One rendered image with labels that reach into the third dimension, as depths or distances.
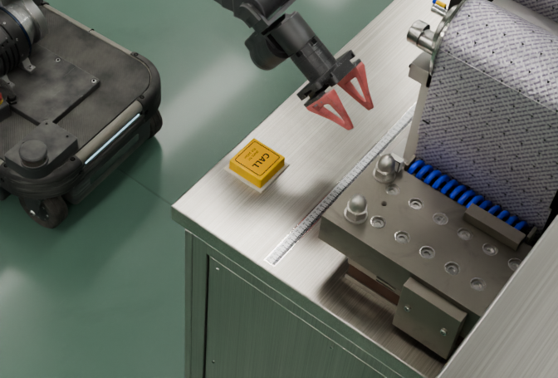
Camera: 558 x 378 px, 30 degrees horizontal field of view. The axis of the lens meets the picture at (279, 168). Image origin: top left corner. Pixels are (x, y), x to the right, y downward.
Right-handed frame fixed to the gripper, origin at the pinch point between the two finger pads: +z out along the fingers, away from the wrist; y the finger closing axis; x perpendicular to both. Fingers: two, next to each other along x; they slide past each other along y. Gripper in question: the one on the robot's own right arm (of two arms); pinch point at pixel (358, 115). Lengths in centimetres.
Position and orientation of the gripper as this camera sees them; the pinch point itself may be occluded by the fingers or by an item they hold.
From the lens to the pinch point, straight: 172.5
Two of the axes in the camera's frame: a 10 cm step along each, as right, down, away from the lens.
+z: 6.3, 7.7, 1.3
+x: 4.9, -2.6, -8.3
